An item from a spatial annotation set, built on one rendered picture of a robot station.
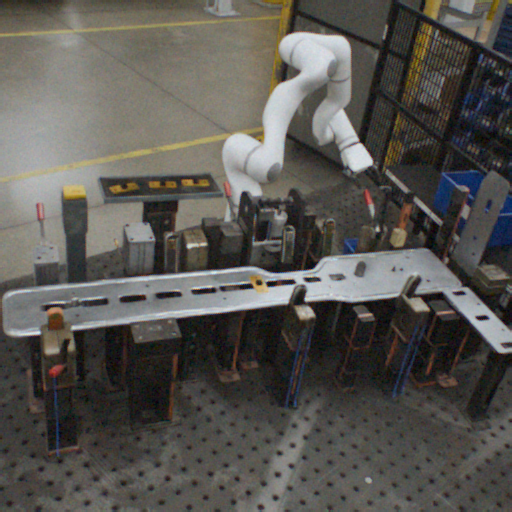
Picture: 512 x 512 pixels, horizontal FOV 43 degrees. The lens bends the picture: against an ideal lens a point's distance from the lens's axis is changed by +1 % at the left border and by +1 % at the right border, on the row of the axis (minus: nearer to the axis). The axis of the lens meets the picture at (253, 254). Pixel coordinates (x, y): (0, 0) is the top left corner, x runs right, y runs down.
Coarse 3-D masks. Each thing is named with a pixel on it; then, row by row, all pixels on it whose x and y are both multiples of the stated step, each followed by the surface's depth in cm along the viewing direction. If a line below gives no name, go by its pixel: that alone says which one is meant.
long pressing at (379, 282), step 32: (352, 256) 210; (384, 256) 213; (416, 256) 216; (32, 288) 175; (64, 288) 177; (96, 288) 179; (128, 288) 181; (160, 288) 183; (192, 288) 185; (288, 288) 191; (320, 288) 194; (352, 288) 196; (384, 288) 198; (448, 288) 203; (32, 320) 165; (64, 320) 167; (96, 320) 168; (128, 320) 171
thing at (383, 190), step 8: (384, 192) 207; (392, 192) 205; (384, 200) 210; (376, 208) 210; (384, 208) 211; (376, 216) 211; (384, 216) 211; (376, 224) 212; (384, 224) 213; (376, 232) 213
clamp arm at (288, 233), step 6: (282, 228) 202; (288, 228) 200; (282, 234) 202; (288, 234) 201; (294, 234) 202; (282, 240) 203; (288, 240) 202; (282, 246) 203; (288, 246) 203; (282, 252) 203; (288, 252) 204; (282, 258) 204; (288, 258) 204
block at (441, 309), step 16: (432, 304) 198; (432, 320) 197; (448, 320) 193; (432, 336) 197; (448, 336) 197; (416, 352) 206; (432, 352) 201; (416, 368) 207; (432, 368) 205; (416, 384) 207; (432, 384) 209
